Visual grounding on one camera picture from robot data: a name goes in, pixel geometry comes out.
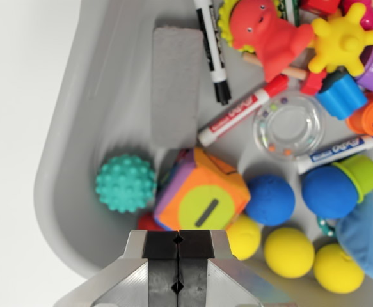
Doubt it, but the black padded gripper right finger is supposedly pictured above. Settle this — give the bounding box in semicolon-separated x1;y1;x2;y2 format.
177;229;295;307

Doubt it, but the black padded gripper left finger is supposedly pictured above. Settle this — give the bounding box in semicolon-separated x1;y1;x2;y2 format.
53;229;179;307

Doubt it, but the grey plastic bin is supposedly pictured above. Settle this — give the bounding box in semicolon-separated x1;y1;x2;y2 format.
33;0;373;307

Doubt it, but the yellow foam ball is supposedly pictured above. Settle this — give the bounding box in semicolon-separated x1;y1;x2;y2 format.
226;213;262;262
263;226;315;279
312;242;365;294

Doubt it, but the small red ball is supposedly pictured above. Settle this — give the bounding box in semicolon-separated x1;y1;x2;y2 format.
137;211;164;232

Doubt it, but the orange fabric shape cube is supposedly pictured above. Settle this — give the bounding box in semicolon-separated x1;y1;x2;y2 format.
153;146;251;232

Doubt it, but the blue foam ball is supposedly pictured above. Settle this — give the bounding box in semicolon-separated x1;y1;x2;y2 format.
301;165;358;220
243;174;296;227

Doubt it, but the teal nubbed ball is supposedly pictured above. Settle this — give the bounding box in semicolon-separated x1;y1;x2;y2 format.
95;153;157;214

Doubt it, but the light blue soft toy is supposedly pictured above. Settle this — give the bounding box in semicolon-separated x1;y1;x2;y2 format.
335;191;373;290

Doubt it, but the red Expo marker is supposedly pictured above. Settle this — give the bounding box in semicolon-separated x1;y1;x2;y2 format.
197;74;290;148

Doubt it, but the blue Expo marker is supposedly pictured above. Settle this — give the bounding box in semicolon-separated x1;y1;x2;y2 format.
296;131;373;175

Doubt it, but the lime green stacking cup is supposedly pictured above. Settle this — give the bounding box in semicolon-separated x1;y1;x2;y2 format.
331;155;373;205

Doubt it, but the grey felt eraser block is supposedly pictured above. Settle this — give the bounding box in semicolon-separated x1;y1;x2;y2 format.
149;25;205;150

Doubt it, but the small red plastic piece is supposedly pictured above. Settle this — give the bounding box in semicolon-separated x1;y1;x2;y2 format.
299;68;328;96

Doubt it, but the blue gear shaped block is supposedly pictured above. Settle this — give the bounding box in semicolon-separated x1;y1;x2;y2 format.
314;70;369;122

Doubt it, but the black dry erase marker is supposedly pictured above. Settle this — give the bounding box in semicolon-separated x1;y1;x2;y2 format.
193;0;232;106

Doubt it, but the red rubber animal toy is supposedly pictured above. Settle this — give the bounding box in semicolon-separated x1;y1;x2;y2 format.
229;0;317;83

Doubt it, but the yellow-green nubbed teether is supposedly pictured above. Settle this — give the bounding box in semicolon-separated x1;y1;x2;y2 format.
217;0;254;54

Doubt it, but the yellow spiked star toy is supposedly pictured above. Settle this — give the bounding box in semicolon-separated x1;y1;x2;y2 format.
307;2;373;77

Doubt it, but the green marker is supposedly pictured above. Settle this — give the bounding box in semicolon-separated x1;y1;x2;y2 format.
275;0;301;27

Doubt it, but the red wooden cube with hole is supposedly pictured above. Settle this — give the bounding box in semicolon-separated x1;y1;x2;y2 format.
299;0;342;16

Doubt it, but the teal dotted teether ring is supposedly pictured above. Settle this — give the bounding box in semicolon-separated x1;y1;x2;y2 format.
315;216;339;238

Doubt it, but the clear beaded rattle ring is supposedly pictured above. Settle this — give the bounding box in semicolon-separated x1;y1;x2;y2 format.
252;90;327;162

